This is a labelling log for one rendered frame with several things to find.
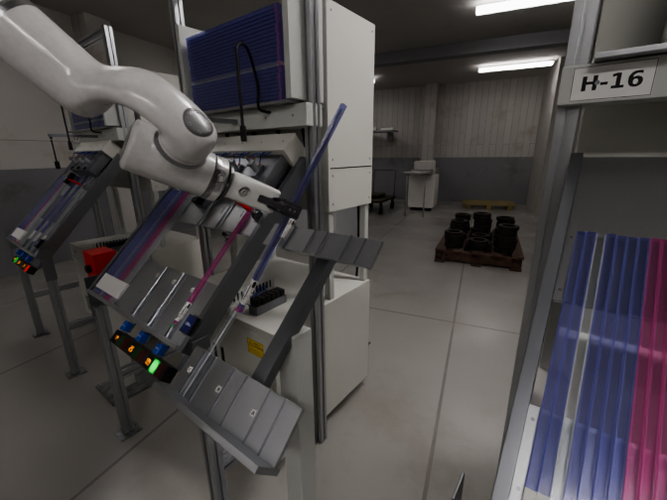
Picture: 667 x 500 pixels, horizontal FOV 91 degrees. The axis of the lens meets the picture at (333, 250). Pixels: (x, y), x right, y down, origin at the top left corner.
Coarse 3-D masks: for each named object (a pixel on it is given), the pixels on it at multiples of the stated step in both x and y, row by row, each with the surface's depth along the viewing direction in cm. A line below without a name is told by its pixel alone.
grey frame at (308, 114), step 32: (224, 128) 130; (256, 128) 120; (288, 128) 117; (320, 128) 111; (320, 160) 113; (320, 192) 116; (320, 224) 119; (96, 320) 135; (320, 320) 129; (320, 352) 132; (320, 384) 136; (128, 416) 149; (320, 416) 141; (224, 480) 102
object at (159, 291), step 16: (144, 272) 119; (160, 272) 115; (176, 272) 110; (128, 288) 118; (144, 288) 114; (160, 288) 109; (176, 288) 106; (192, 288) 102; (208, 288) 98; (128, 304) 113; (144, 304) 108; (160, 304) 105; (176, 304) 101; (192, 304) 97; (144, 320) 104; (160, 320) 100; (176, 336) 93
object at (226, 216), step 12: (192, 204) 131; (216, 204) 123; (228, 204) 119; (192, 216) 126; (204, 216) 122; (216, 216) 118; (228, 216) 115; (240, 216) 111; (216, 228) 114; (228, 228) 111; (252, 228) 105
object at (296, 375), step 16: (304, 336) 78; (304, 352) 80; (288, 368) 80; (304, 368) 81; (288, 384) 81; (304, 384) 82; (304, 400) 83; (304, 416) 84; (304, 432) 85; (288, 448) 88; (304, 448) 86; (288, 464) 90; (304, 464) 87; (288, 480) 92; (304, 480) 89; (288, 496) 94; (304, 496) 90
